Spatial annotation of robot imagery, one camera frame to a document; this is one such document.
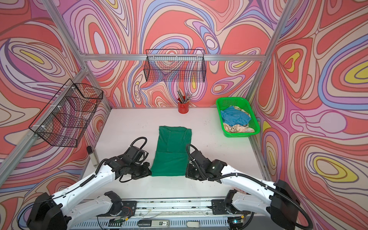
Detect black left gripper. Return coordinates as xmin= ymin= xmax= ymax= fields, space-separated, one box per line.
xmin=128 ymin=161 xmax=154 ymax=179

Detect green t shirt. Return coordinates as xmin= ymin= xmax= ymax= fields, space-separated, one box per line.
xmin=150 ymin=126 xmax=192 ymax=177

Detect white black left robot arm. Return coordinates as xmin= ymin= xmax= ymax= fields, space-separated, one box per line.
xmin=26 ymin=143 xmax=152 ymax=230

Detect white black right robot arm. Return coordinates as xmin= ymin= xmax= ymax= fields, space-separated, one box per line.
xmin=186 ymin=144 xmax=313 ymax=230

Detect grey marker pen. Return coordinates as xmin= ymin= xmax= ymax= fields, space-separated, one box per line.
xmin=86 ymin=146 xmax=100 ymax=168

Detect red utensil cup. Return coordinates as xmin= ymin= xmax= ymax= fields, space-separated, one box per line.
xmin=178 ymin=99 xmax=189 ymax=114

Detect teal blue t shirt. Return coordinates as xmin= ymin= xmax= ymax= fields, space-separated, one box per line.
xmin=220 ymin=106 xmax=251 ymax=126

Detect beige patterned t shirt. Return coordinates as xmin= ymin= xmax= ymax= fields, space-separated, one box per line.
xmin=223 ymin=123 xmax=255 ymax=133

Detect metal utensils in cup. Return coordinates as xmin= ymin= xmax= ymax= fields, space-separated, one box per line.
xmin=177 ymin=89 xmax=192 ymax=104

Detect green plastic basket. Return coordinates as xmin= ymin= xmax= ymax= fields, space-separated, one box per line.
xmin=216 ymin=97 xmax=260 ymax=138

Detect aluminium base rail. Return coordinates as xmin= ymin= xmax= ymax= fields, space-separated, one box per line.
xmin=54 ymin=195 xmax=294 ymax=230

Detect black wire basket left wall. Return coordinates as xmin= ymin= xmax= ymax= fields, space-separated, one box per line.
xmin=28 ymin=79 xmax=104 ymax=148

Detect black wire basket wall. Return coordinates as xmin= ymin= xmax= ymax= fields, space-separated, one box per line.
xmin=28 ymin=79 xmax=104 ymax=148
xmin=143 ymin=48 xmax=207 ymax=82

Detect black wire basket back wall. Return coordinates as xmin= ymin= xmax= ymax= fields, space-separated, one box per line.
xmin=143 ymin=48 xmax=207 ymax=82

